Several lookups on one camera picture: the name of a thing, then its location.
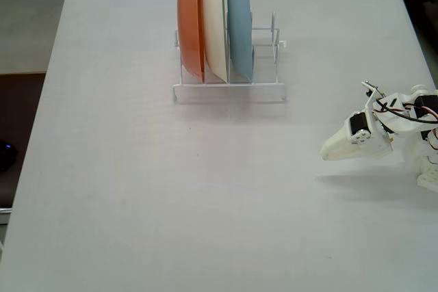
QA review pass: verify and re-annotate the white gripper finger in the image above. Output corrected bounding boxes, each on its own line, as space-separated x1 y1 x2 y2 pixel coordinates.
320 131 375 162
320 117 352 157

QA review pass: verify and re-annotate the white gripper body with motor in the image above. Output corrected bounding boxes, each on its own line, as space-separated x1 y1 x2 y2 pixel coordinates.
348 109 394 157

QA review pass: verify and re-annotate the light blue plate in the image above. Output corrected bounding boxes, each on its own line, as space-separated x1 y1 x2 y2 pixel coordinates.
227 0 256 83

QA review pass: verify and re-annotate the cream white plate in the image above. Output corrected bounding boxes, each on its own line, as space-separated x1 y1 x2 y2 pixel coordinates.
201 0 229 85

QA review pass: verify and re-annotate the orange plate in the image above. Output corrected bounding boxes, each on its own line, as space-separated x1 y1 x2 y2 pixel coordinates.
177 0 207 85

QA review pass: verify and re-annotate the dark brown mat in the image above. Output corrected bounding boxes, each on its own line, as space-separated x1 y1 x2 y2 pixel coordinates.
0 72 47 209

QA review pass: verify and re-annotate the black rounded object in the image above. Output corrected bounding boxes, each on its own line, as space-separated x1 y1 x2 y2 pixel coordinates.
0 138 18 172

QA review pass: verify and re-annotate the small wrist camera mount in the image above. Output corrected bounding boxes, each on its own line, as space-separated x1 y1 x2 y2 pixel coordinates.
361 80 386 102

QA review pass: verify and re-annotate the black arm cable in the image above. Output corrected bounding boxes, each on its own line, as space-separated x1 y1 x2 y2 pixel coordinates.
372 98 438 124

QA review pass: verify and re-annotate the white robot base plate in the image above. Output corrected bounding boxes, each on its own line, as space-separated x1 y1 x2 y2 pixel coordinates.
416 168 438 194

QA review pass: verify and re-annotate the white wire plate rack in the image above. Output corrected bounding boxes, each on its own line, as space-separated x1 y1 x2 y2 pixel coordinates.
172 12 287 103

